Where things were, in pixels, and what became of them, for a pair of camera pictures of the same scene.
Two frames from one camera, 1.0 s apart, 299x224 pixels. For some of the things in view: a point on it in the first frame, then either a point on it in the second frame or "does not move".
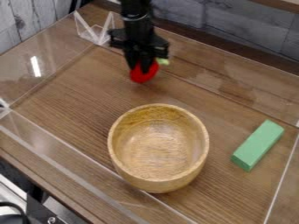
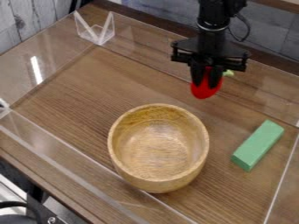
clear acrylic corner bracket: [97, 34] does not move
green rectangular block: [256, 144] does not move
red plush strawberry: [136, 73] → [204, 91]
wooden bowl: [157, 144] does not move
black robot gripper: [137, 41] → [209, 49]
